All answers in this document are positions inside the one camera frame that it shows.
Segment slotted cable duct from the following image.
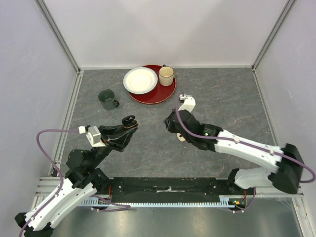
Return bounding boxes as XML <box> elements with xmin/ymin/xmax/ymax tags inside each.
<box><xmin>79</xmin><ymin>197</ymin><xmax>246</xmax><ymax>208</ymax></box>

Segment red round tray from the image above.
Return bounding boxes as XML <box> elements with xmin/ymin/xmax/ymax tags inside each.
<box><xmin>129</xmin><ymin>65</ymin><xmax>176</xmax><ymax>104</ymax></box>

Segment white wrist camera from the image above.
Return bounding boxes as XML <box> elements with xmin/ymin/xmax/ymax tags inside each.
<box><xmin>78</xmin><ymin>125</ymin><xmax>105</xmax><ymax>148</ymax></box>
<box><xmin>177</xmin><ymin>94</ymin><xmax>196</xmax><ymax>113</ymax></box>

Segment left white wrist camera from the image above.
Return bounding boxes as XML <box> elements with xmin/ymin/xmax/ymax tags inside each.
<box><xmin>78</xmin><ymin>125</ymin><xmax>105</xmax><ymax>148</ymax></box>

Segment white paper plate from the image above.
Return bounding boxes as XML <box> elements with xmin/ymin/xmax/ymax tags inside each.
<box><xmin>123</xmin><ymin>67</ymin><xmax>158</xmax><ymax>94</ymax></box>

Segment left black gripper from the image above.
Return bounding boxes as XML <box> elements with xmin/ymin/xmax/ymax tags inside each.
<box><xmin>90</xmin><ymin>121</ymin><xmax>138</xmax><ymax>168</ymax></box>

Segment pink earbud charging case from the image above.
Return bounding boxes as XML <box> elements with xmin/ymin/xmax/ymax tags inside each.
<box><xmin>176</xmin><ymin>133</ymin><xmax>186</xmax><ymax>142</ymax></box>

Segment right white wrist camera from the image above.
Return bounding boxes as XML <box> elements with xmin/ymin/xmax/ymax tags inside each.
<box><xmin>177</xmin><ymin>94</ymin><xmax>196</xmax><ymax>113</ymax></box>

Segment dark green mug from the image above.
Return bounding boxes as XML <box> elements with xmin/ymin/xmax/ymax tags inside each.
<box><xmin>98</xmin><ymin>89</ymin><xmax>120</xmax><ymax>111</ymax></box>

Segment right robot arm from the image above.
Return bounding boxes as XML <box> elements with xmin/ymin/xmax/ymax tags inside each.
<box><xmin>164</xmin><ymin>110</ymin><xmax>303</xmax><ymax>195</ymax></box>

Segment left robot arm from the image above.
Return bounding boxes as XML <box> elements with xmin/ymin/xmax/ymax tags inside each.
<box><xmin>15</xmin><ymin>121</ymin><xmax>138</xmax><ymax>237</ymax></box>

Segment beige ceramic cup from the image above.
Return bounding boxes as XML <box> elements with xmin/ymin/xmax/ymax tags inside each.
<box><xmin>158</xmin><ymin>65</ymin><xmax>174</xmax><ymax>86</ymax></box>

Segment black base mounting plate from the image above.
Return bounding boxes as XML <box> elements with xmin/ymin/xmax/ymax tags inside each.
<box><xmin>97</xmin><ymin>177</ymin><xmax>253</xmax><ymax>204</ymax></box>

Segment black earbud charging case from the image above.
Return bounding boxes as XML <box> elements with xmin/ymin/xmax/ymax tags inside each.
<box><xmin>121</xmin><ymin>115</ymin><xmax>138</xmax><ymax>129</ymax></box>

